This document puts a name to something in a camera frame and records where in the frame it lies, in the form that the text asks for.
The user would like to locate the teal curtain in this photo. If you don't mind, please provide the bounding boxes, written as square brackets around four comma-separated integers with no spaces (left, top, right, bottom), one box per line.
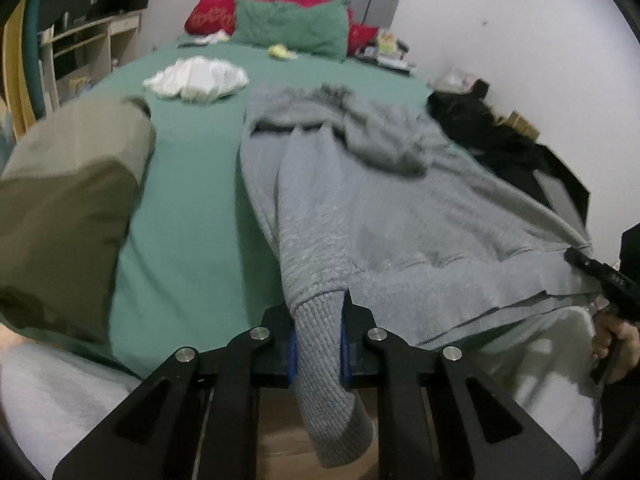
[24,0,82,117]

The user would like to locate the green pillow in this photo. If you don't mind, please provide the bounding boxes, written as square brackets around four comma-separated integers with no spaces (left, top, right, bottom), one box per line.
[233,0,351,62]

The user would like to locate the black monitor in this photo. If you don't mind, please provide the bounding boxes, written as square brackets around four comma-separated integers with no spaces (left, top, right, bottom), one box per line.
[38,0,94,27]

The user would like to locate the white cloth pile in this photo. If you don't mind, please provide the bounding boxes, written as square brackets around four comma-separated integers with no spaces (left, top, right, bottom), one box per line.
[142,56,250,104]

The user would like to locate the bed with green sheet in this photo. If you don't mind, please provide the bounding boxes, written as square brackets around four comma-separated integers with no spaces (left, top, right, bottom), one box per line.
[75,35,506,381]

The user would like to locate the white quilt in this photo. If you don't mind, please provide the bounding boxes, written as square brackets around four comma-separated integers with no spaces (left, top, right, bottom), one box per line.
[0,304,603,480]

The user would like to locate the olive green garment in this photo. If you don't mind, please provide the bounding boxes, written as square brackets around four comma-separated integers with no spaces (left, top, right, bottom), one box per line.
[0,96,157,347]

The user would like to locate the bedside clutter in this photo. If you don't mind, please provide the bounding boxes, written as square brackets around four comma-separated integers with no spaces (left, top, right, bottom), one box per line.
[356,29,419,75]

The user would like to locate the small white cloth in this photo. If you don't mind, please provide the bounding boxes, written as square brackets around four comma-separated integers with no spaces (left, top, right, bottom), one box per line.
[191,30,232,46]

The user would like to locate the small red pillow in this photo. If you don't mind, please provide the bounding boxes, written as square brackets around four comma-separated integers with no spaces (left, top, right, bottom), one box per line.
[346,23,379,57]

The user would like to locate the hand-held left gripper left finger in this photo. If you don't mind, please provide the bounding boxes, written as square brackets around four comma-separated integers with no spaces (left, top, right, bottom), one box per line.
[52,304,297,480]

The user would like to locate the large red pillow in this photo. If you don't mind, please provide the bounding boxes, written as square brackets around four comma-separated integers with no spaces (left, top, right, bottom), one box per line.
[184,0,301,36]

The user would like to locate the grey knit sweater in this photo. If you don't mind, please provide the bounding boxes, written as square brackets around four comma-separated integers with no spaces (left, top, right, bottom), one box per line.
[239,84,607,468]

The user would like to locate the black clothing heap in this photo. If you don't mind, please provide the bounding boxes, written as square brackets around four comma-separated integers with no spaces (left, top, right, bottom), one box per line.
[426,79,553,183]

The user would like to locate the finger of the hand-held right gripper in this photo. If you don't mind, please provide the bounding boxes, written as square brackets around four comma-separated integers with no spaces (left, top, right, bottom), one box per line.
[564,248,623,306]

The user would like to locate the white shelf desk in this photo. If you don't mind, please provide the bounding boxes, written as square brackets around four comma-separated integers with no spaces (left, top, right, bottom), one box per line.
[37,10,144,113]

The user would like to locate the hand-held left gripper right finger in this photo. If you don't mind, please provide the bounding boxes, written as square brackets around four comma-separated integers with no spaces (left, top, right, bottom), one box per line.
[340,287,584,480]

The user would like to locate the person's right hand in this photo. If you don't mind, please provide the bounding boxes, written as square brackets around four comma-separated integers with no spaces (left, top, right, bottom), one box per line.
[592,309,640,385]

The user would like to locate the yellow cardboard boxes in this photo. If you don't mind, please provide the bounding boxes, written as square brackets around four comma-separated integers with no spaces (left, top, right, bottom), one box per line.
[491,109,542,140]

